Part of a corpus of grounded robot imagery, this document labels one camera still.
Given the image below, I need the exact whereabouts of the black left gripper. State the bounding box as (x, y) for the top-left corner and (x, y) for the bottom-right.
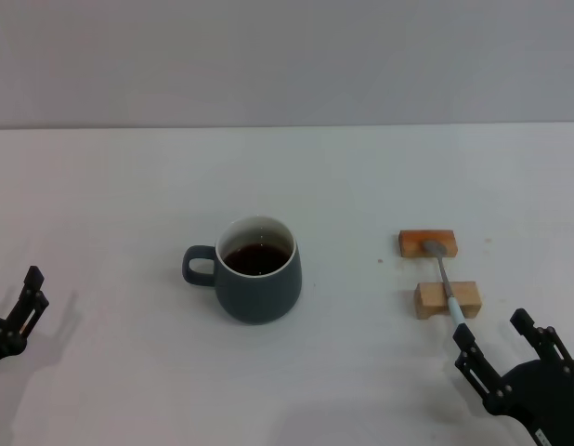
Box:
(0, 265), (51, 370)

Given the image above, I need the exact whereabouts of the blue handled metal spoon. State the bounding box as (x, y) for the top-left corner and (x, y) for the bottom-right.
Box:
(423, 240), (468, 332)

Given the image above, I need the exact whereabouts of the plain notched wooden block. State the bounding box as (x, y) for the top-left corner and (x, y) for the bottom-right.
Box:
(413, 281), (483, 321)

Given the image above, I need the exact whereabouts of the grey ceramic coffee cup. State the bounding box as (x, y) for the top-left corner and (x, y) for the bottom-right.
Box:
(182, 215), (303, 326)

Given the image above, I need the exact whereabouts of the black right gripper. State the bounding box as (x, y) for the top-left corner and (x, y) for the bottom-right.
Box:
(452, 308), (574, 446)

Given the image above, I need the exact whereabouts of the stained orange wooden block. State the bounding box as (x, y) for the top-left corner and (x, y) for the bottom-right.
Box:
(398, 229), (459, 259)

